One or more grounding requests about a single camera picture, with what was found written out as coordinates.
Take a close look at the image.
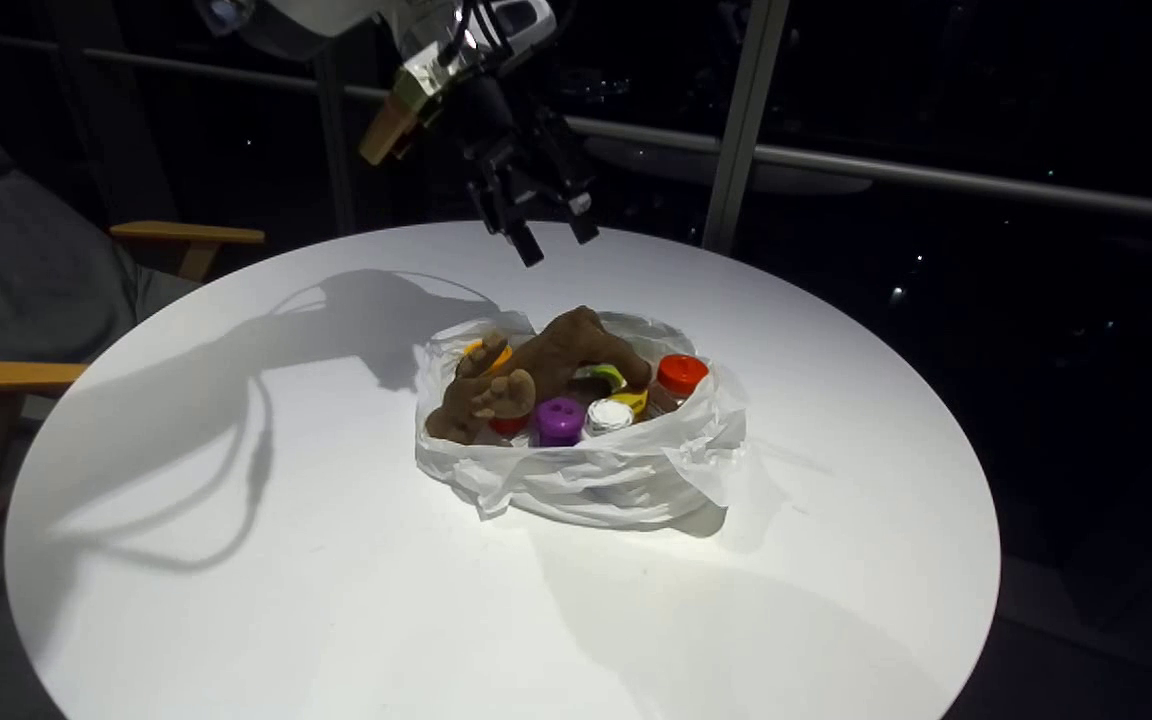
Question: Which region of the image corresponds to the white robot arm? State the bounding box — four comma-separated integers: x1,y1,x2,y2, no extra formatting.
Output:
192,0,598,267

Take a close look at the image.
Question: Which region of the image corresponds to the teal lid green dough tub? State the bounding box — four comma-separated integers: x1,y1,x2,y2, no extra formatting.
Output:
571,364,627,398

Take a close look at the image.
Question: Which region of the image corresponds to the orange lid yellow dough tub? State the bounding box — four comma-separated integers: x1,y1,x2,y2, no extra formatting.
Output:
462,338,513,371

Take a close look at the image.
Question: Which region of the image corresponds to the brown plush moose toy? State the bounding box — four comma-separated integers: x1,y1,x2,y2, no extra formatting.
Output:
424,308,652,444

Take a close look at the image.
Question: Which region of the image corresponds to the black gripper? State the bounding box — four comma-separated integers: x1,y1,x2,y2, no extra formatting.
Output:
457,76,598,267

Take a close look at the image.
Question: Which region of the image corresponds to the red lid spice bottle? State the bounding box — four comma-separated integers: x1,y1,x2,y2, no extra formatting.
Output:
648,353,706,414

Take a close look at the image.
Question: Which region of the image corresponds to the wooden armchair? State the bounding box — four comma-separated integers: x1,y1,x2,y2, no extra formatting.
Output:
0,76,270,609

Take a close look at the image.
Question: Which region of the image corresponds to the window frame railing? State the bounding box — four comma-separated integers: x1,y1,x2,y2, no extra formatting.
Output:
0,0,1152,250

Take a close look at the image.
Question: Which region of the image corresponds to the white plastic bag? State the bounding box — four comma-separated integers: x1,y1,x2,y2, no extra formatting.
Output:
416,311,748,527

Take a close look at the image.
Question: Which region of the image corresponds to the red round lid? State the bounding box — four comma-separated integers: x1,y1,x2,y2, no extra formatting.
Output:
490,416,530,441

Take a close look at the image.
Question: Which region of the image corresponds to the purple dough tub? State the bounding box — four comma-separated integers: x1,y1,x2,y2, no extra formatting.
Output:
530,398,582,447

